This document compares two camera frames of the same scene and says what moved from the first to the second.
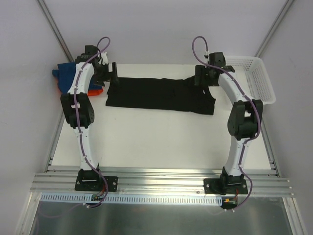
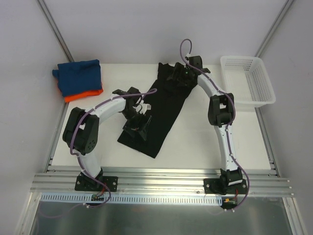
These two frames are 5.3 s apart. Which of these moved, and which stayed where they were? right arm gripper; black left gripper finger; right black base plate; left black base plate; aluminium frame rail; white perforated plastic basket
Moved: right arm gripper; black left gripper finger
Stayed: aluminium frame rail; right black base plate; white perforated plastic basket; left black base plate
